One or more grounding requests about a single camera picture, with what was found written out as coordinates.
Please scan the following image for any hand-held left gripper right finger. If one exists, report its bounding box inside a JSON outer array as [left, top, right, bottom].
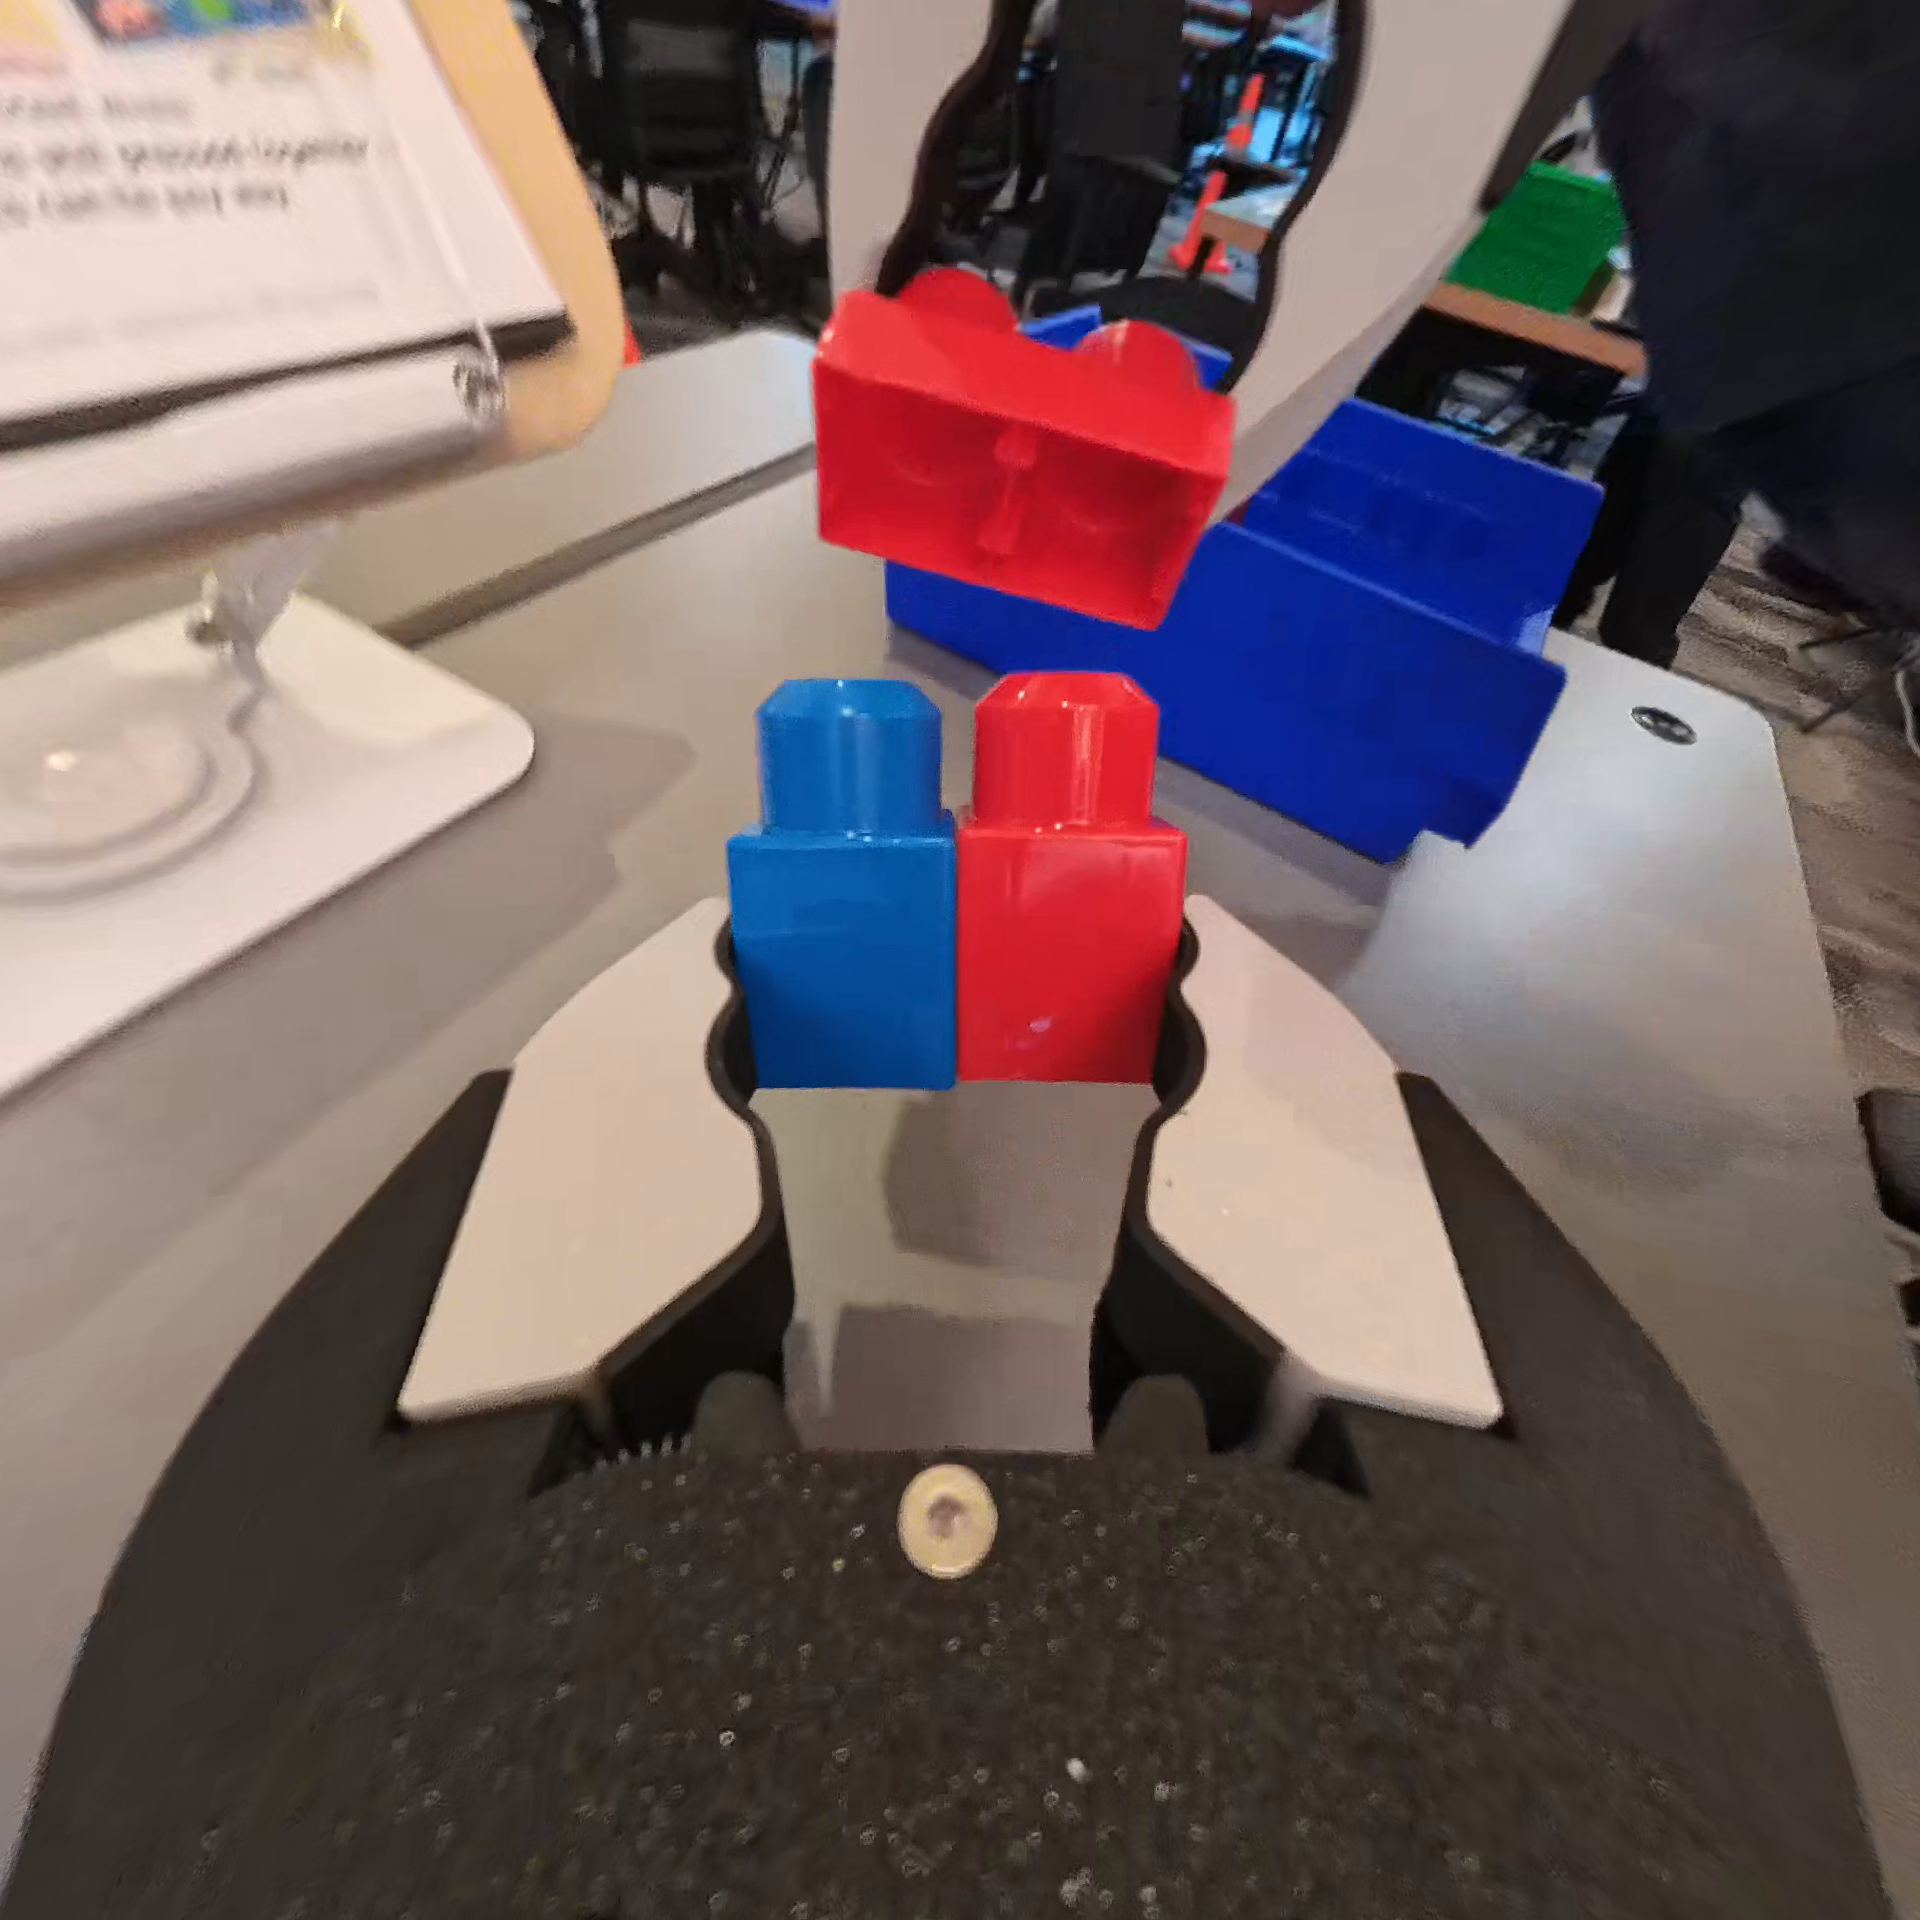
[[1100, 896, 1507, 1470]]

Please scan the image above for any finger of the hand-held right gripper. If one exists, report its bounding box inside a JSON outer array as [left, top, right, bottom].
[[825, 0, 1055, 324], [1227, 0, 1579, 520]]

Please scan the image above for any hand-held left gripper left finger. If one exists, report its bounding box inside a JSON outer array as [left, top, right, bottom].
[[393, 896, 793, 1448]]

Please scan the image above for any red two-stud toy block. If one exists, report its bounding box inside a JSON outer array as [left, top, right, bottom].
[[812, 267, 1238, 632]]

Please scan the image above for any blue single-stud toy block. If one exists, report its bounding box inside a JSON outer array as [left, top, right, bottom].
[[726, 677, 962, 1093]]

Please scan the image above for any red single-stud toy block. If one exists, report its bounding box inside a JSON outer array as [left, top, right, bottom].
[[954, 670, 1194, 1085]]

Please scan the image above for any grey desk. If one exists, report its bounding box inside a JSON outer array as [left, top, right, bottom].
[[0, 326, 1920, 1920]]

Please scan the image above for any green plastic crate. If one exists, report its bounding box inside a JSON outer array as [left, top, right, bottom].
[[1444, 160, 1633, 317]]

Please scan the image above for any black office chair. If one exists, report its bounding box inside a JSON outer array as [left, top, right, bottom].
[[1019, 0, 1203, 295], [577, 0, 781, 302]]

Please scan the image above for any wooden table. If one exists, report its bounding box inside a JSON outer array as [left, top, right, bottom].
[[1199, 195, 1653, 384]]

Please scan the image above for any printed instruction sheet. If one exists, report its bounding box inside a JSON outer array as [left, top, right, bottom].
[[0, 0, 565, 400]]

